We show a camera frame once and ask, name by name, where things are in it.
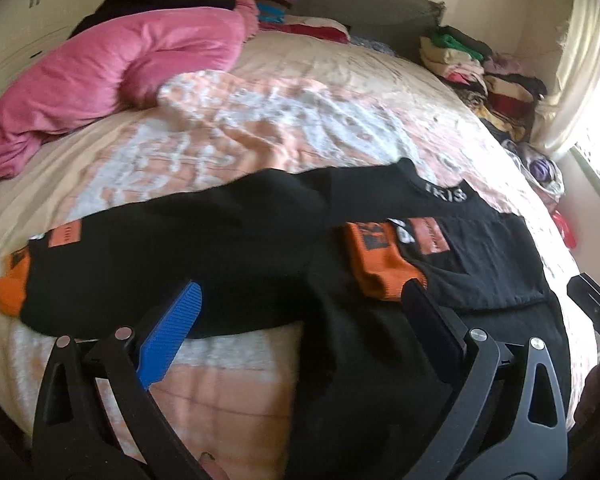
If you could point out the cream wardrobe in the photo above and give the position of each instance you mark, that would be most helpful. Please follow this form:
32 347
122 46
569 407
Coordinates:
40 5

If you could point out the black sweater with orange cuffs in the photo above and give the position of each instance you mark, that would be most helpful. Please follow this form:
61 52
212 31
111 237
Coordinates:
280 240

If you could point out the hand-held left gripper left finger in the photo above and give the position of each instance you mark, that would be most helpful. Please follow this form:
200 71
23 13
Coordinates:
176 316

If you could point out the black cloth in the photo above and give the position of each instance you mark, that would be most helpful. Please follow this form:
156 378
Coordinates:
145 7

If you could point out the blue-grey patterned cloth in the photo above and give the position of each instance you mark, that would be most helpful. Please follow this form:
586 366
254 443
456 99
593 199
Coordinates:
375 46

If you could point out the peach and white bedspread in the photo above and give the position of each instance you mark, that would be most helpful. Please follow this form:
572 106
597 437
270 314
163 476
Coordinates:
260 120

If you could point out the person's left hand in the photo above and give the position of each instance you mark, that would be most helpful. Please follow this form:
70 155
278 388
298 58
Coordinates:
212 467

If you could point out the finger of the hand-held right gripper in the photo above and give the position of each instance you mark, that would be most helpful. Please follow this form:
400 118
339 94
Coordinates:
597 305

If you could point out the cream curtain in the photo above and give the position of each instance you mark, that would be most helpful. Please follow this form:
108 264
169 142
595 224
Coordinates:
575 60

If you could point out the grey headboard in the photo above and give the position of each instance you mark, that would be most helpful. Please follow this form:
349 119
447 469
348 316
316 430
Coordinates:
370 5

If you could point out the red object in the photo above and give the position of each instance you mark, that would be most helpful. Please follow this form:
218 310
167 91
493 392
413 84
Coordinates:
565 230

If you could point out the stack of folded clothes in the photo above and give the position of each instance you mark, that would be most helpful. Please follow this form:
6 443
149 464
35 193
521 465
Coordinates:
495 85

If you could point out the pink duvet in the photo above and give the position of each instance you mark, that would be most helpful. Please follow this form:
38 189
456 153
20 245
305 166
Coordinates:
105 75

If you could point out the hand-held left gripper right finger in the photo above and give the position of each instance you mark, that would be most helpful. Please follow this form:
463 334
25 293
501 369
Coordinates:
432 327

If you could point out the bag with purple cloth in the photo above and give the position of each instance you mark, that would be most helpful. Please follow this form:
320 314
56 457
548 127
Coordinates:
542 167

